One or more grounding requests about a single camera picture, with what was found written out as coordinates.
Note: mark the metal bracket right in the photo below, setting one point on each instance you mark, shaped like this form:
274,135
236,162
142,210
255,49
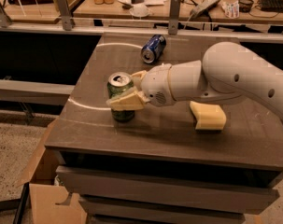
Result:
173,17

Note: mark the green soda can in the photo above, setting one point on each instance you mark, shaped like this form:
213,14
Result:
119,83

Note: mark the white face mask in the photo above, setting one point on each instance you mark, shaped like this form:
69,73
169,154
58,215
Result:
139,11

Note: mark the yellow sponge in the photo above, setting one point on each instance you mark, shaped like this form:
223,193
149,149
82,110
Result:
208,117

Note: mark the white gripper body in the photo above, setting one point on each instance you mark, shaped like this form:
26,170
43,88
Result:
156,84

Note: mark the blue pepsi can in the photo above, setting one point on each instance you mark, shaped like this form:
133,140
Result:
153,49

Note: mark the white printed packet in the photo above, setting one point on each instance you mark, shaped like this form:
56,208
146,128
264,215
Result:
231,10

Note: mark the upper grey drawer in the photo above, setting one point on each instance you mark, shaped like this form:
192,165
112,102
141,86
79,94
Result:
168,191

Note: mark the cardboard box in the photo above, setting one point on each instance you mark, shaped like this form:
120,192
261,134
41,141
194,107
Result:
50,202

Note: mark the grey power strip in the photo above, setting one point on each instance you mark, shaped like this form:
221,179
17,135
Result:
201,8

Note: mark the lower grey drawer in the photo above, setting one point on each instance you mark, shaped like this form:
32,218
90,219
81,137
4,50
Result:
155,213

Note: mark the grey drawer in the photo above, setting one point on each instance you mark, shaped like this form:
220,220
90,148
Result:
155,213
168,191

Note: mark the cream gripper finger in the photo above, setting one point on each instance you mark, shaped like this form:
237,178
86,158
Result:
132,99
138,76

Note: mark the metal bracket middle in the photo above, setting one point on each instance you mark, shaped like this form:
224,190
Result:
66,16

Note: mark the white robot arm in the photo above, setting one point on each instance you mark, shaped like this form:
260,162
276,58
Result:
227,73

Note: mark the black mesh cup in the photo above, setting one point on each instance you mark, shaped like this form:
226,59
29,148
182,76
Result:
245,5

